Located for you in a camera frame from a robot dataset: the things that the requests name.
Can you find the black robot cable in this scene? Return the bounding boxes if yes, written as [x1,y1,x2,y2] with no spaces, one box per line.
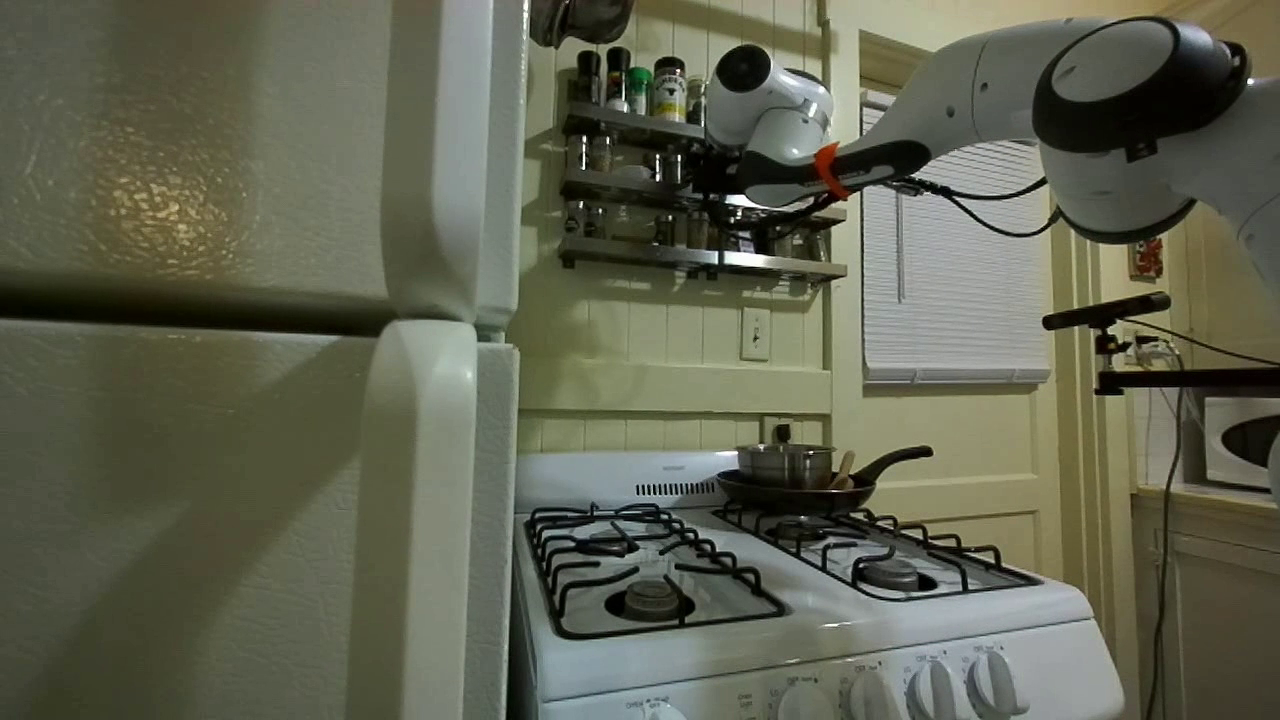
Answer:
[833,134,1074,242]

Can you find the large jar dark lid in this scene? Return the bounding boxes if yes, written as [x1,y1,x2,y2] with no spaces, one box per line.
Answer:
[647,51,693,126]

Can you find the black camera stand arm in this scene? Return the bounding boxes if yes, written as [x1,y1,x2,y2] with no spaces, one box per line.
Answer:
[1094,329,1280,398]

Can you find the white stove knob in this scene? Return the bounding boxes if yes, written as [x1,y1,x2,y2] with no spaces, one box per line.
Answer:
[846,658,908,720]
[965,643,1034,720]
[903,650,967,720]
[777,675,836,720]

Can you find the white gas stove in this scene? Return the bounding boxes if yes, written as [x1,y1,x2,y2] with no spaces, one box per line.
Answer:
[507,448,1134,720]

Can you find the black frying pan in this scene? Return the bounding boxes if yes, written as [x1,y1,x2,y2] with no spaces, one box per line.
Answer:
[716,442,937,520]

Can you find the cream wall switch plate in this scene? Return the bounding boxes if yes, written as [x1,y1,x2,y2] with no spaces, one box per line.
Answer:
[740,308,777,365]

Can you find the round gas burner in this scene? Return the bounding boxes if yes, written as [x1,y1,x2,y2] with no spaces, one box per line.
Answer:
[606,570,697,622]
[571,526,643,560]
[851,556,937,594]

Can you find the grey hanging metal pot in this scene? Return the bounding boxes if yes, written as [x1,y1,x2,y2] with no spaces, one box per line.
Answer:
[528,0,641,51]

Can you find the black cast iron stove grate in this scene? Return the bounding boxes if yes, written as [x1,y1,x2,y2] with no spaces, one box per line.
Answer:
[716,494,1043,602]
[522,498,791,640]

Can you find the white microwave oven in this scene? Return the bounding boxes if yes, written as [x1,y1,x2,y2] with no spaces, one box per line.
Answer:
[1198,390,1277,494]

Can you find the white refrigerator freezer door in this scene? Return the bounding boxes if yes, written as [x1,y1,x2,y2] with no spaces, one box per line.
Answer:
[0,0,534,336]

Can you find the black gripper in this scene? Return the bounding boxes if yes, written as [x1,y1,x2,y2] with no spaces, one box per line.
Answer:
[725,153,822,219]

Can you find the black hanging power cable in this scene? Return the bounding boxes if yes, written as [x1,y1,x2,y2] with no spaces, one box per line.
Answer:
[1136,384,1194,720]

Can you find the black stereo camera bar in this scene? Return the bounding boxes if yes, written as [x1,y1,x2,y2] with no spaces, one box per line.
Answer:
[1042,289,1178,336]

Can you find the orange cable strap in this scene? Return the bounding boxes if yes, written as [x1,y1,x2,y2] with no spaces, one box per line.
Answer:
[811,139,851,205]

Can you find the white refrigerator main door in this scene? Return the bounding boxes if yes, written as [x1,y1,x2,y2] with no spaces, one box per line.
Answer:
[0,316,525,720]

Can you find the white window blind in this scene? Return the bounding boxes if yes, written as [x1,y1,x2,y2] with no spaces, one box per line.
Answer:
[862,97,1057,390]

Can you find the cream kitchen cabinet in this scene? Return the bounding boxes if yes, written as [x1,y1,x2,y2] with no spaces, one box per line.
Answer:
[1130,484,1280,720]

